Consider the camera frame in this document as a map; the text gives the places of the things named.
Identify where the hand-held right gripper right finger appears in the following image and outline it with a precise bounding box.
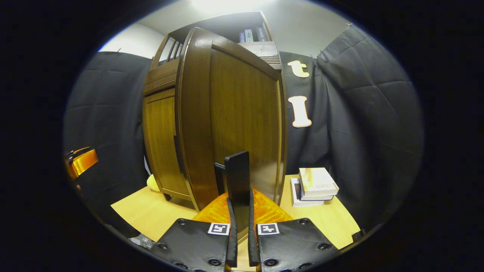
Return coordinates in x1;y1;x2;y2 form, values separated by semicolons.
248;188;340;272

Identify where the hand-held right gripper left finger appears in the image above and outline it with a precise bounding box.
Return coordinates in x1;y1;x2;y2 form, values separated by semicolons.
150;189;239;272

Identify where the wooden cabinet door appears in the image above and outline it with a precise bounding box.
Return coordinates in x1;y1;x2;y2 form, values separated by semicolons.
176;27;288;212
143;89;191;201

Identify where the black door handle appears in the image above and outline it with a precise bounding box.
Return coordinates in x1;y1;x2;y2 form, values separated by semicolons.
214;151;251;242
173;135;185;174

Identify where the wooden double-door shoe cabinet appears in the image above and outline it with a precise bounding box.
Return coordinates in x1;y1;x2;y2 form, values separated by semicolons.
142;11;289;212

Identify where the dark-edged book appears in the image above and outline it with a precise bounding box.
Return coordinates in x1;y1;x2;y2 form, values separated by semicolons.
299;183;334;202

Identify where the cream book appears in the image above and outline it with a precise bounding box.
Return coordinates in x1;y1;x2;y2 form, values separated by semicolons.
299;167;340;198

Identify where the black backdrop cloth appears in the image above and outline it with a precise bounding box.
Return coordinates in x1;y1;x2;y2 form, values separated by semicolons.
62;25;424;242

